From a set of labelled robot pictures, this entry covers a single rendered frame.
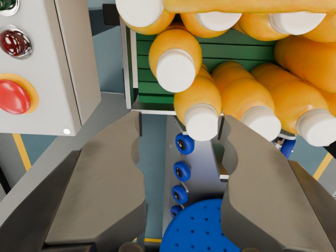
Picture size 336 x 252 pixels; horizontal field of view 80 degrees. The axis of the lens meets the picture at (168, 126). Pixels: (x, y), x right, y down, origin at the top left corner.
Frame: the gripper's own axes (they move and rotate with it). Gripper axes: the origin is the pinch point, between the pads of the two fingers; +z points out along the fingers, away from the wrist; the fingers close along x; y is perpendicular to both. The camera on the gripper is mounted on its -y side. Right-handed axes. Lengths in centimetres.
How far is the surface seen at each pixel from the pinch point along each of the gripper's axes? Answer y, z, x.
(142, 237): 164, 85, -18
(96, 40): 15, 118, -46
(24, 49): -1.9, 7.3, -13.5
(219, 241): 34.6, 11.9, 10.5
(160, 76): 0.4, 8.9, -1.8
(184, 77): 0.5, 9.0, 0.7
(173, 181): 32.9, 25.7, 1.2
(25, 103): 3.0, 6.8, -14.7
